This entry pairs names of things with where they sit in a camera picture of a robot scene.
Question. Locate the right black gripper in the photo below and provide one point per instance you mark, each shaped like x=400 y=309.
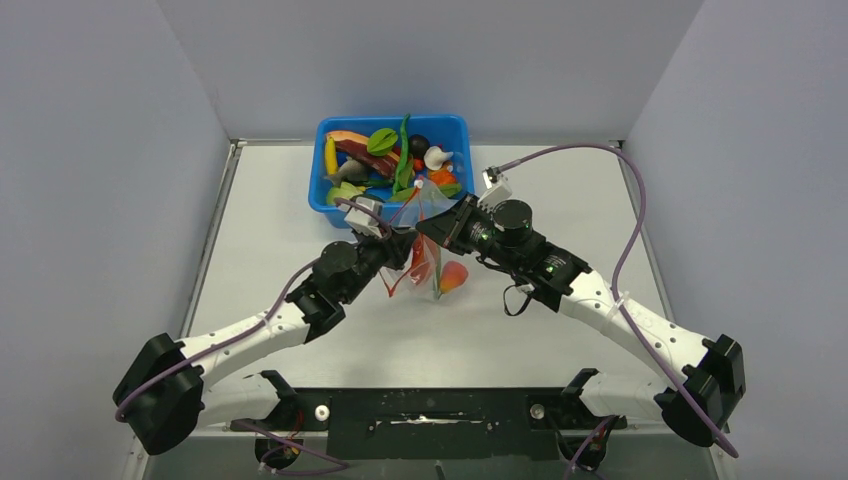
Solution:
x=449 y=228

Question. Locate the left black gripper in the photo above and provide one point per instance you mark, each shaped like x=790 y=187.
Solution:
x=396 y=247

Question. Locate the clear zip top bag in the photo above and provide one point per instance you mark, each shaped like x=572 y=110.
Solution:
x=425 y=204

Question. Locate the pink watermelon slice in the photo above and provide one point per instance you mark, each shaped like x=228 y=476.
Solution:
x=420 y=269

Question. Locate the grey fish piece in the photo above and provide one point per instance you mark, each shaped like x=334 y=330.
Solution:
x=351 y=171

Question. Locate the yellow banana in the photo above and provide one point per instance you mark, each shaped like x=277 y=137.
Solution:
x=330 y=156

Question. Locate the long green bean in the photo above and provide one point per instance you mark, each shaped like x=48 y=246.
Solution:
x=436 y=264

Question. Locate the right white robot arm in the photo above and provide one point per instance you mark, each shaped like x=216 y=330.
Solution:
x=698 y=382

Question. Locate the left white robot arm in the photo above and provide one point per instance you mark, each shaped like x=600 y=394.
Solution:
x=174 y=386

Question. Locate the orange carrot piece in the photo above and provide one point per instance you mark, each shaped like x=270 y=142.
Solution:
x=442 y=177

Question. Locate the flat green leaf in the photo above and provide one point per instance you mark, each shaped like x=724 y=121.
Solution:
x=447 y=190

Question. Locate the pale green cabbage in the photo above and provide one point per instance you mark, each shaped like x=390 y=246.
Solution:
x=345 y=191

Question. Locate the white mushroom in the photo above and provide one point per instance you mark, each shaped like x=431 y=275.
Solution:
x=435 y=157

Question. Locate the black plum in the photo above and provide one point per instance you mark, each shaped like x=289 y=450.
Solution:
x=418 y=145

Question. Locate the blue plastic bin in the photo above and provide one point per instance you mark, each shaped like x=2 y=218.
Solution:
x=447 y=131

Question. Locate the upright green bean pod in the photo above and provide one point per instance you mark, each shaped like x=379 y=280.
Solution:
x=404 y=164

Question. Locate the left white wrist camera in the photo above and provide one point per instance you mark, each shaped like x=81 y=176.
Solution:
x=363 y=214

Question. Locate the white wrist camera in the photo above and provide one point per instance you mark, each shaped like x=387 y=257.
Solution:
x=497 y=189
x=363 y=214

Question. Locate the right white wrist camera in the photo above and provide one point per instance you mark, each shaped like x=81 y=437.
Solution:
x=497 y=189

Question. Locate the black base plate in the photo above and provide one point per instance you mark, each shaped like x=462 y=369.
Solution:
x=431 y=423

